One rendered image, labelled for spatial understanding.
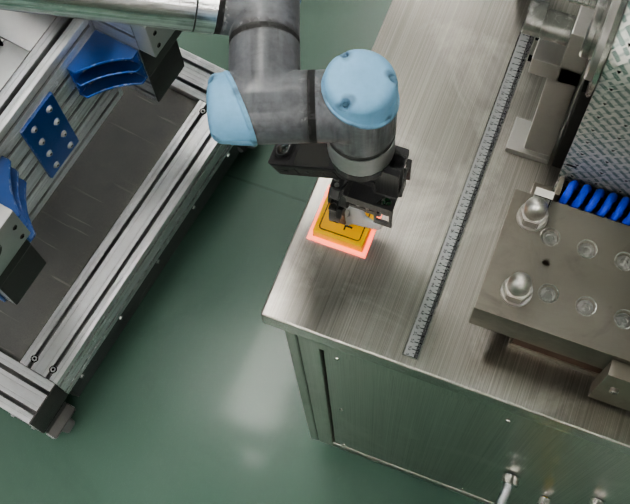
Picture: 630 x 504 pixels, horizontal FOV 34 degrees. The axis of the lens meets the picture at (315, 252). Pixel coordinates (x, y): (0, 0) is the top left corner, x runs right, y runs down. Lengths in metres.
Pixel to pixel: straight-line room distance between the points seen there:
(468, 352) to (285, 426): 0.95
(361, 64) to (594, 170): 0.35
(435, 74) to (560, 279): 0.39
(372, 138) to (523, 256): 0.27
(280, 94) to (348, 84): 0.07
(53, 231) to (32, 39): 0.54
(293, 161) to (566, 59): 0.33
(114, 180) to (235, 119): 1.19
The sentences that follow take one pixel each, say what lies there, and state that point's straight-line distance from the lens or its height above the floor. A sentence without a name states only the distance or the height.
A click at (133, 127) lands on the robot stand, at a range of 2.26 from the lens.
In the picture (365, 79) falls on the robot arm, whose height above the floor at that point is 1.29.
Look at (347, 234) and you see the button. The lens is 1.33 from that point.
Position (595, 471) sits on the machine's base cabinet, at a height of 0.70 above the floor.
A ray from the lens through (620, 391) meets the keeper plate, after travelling 1.25.
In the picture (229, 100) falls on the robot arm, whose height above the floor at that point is 1.26.
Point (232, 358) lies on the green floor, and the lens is 2.25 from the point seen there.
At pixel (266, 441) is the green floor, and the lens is 2.20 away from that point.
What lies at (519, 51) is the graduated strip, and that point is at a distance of 1.50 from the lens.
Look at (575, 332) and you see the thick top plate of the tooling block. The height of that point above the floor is 1.03.
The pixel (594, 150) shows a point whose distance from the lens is 1.20.
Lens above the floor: 2.16
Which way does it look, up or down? 69 degrees down
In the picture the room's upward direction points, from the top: 7 degrees counter-clockwise
